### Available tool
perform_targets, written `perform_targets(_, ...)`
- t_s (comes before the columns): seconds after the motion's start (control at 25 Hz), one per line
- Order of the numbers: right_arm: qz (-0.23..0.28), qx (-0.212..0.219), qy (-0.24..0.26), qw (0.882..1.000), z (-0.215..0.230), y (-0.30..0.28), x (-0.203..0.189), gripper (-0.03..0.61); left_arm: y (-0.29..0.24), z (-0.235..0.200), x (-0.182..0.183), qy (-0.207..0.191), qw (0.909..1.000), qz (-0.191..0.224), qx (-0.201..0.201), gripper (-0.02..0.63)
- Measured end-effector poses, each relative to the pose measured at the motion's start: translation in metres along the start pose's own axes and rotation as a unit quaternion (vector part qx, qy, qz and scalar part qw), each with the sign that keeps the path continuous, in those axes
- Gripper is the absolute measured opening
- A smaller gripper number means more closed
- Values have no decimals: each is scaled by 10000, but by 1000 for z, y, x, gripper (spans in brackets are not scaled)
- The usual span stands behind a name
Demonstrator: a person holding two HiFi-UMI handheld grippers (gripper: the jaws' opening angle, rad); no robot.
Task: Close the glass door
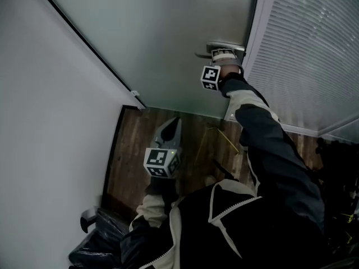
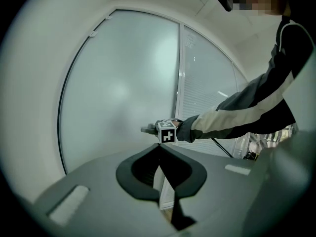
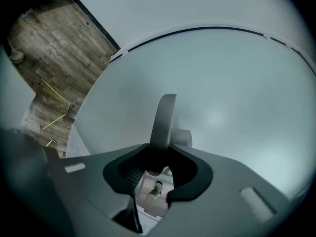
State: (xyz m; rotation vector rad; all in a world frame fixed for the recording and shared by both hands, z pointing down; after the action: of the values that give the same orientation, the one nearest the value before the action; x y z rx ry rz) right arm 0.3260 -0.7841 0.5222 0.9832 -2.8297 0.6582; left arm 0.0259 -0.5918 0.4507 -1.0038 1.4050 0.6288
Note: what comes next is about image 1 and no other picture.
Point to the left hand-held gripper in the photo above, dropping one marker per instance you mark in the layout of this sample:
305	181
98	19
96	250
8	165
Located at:
158	161

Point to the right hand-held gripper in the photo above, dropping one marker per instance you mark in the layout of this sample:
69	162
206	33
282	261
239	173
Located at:
210	77

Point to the frosted glass door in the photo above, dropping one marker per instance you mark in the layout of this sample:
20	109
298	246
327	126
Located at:
154	38

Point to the person's left forearm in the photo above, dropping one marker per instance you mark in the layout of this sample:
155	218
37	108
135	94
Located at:
157	203

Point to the person's right forearm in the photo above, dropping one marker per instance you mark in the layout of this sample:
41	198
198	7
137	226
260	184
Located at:
252	108

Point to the person's grey shoe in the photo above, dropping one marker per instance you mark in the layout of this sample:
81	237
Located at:
210	180

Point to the white window blinds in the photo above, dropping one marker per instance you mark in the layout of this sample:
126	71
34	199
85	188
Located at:
308	52

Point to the black and cream jacket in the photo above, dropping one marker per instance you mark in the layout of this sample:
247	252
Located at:
238	234

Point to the plastic-wrapped black office chair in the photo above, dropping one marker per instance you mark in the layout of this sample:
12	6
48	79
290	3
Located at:
95	242

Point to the black equipment with yellow marks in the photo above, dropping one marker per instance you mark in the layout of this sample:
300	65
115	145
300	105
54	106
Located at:
342	183

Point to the grey metal mounting bracket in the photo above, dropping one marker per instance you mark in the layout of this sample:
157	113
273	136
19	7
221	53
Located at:
135	93

